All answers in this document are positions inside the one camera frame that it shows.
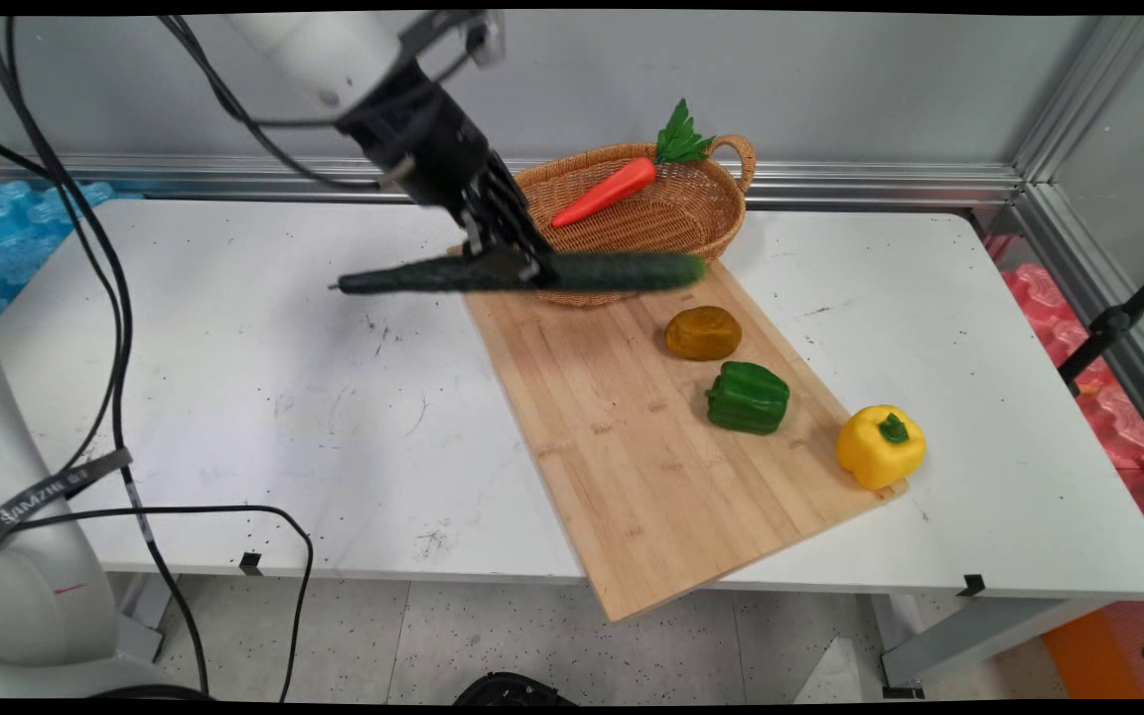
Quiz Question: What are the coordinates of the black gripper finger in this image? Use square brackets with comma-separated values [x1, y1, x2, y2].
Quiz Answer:
[457, 183, 540, 291]
[482, 150, 560, 286]

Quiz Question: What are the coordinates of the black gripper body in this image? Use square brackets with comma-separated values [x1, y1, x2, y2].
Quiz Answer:
[337, 63, 493, 210]

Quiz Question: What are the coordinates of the dark green cucumber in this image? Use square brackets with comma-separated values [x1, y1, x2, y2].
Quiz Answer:
[328, 250, 708, 297]

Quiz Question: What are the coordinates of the orange toy carrot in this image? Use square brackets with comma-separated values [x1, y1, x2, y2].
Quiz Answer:
[550, 97, 715, 230]

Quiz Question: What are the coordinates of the brown potato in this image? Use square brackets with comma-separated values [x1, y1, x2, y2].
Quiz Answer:
[664, 305, 744, 362]

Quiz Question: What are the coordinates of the green bell pepper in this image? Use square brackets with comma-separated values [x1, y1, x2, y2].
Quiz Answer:
[704, 360, 792, 436]

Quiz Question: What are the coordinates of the wooden cutting board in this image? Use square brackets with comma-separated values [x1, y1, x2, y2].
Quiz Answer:
[447, 243, 910, 623]

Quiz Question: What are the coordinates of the blue foam mat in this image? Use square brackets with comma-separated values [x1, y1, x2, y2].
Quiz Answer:
[0, 179, 142, 324]

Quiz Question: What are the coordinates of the yellow bell pepper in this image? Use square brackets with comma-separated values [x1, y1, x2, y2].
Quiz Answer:
[835, 404, 929, 492]

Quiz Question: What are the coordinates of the black round object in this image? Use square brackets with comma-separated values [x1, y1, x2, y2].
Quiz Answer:
[453, 672, 579, 707]

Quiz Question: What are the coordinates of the black tripod leg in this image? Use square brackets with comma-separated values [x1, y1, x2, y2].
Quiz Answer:
[1058, 253, 1144, 394]

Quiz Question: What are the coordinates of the pink foam mat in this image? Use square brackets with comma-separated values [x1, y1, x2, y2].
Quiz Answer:
[984, 233, 1144, 562]

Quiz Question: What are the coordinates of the orange box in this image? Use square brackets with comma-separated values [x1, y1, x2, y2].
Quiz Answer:
[1043, 606, 1144, 700]

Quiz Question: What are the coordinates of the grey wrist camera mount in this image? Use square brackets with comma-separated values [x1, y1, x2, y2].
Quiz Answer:
[397, 10, 506, 72]

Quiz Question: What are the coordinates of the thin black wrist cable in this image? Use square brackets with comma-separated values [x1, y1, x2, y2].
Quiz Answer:
[203, 68, 358, 132]

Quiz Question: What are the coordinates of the wicker basket with handle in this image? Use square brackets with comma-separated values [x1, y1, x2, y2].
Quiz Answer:
[510, 134, 758, 308]

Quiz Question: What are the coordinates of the long aluminium frame rail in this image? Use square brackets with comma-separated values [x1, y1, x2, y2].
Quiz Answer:
[0, 151, 1026, 211]

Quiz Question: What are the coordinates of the thick black cable bundle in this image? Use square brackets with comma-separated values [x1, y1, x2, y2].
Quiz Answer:
[0, 15, 212, 697]

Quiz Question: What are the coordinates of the black looped cable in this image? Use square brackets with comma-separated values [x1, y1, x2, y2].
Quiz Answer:
[0, 504, 316, 702]

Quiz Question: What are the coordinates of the grey velcro strap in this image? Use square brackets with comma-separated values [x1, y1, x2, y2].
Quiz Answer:
[0, 446, 134, 558]

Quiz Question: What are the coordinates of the aluminium frame post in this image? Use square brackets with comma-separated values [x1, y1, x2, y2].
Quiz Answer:
[1013, 15, 1144, 187]

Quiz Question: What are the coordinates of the short aluminium frame rail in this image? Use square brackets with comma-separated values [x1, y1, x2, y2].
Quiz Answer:
[1013, 183, 1144, 464]

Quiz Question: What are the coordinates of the grey table leg frame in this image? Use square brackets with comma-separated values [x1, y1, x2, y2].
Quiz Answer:
[878, 594, 1121, 699]

